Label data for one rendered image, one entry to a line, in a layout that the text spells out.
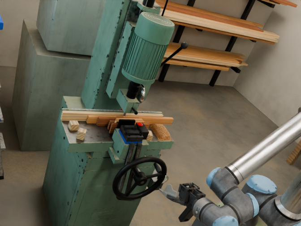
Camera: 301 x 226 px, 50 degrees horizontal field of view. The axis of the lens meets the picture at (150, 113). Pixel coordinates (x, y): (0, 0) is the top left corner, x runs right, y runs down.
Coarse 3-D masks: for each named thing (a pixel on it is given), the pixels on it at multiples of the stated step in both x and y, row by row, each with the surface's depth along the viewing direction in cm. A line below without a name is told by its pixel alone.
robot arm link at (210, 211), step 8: (208, 208) 123; (216, 208) 122; (224, 208) 121; (200, 216) 124; (208, 216) 120; (216, 216) 118; (224, 216) 117; (232, 216) 119; (208, 224) 120; (216, 224) 117; (224, 224) 115; (232, 224) 117
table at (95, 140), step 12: (60, 120) 162; (60, 132) 162; (72, 132) 157; (96, 132) 163; (108, 132) 167; (72, 144) 151; (84, 144) 154; (96, 144) 157; (108, 144) 161; (156, 144) 176; (168, 144) 180
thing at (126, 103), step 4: (120, 88) 175; (120, 92) 173; (124, 92) 172; (116, 96) 177; (120, 96) 172; (124, 96) 169; (120, 100) 172; (124, 100) 169; (128, 100) 166; (132, 100) 168; (136, 100) 169; (120, 104) 172; (124, 104) 169; (128, 104) 166; (132, 104) 167; (136, 104) 168; (124, 108) 168; (128, 108) 167; (136, 108) 170; (124, 112) 168; (128, 112) 169; (132, 112) 170
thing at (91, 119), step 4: (88, 116) 166; (92, 116) 167; (96, 116) 168; (100, 116) 169; (104, 116) 171; (108, 116) 172; (112, 116) 173; (120, 116) 176; (124, 116) 177; (128, 116) 179; (132, 116) 180; (88, 120) 166; (92, 120) 167; (96, 120) 169; (144, 120) 183; (148, 120) 185; (152, 120) 186; (156, 120) 187; (160, 120) 189; (164, 120) 190; (168, 120) 192; (172, 120) 193; (168, 124) 194
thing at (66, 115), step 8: (64, 112) 160; (72, 112) 162; (80, 112) 165; (88, 112) 167; (96, 112) 170; (104, 112) 172; (112, 112) 175; (64, 120) 162; (72, 120) 164; (80, 120) 167
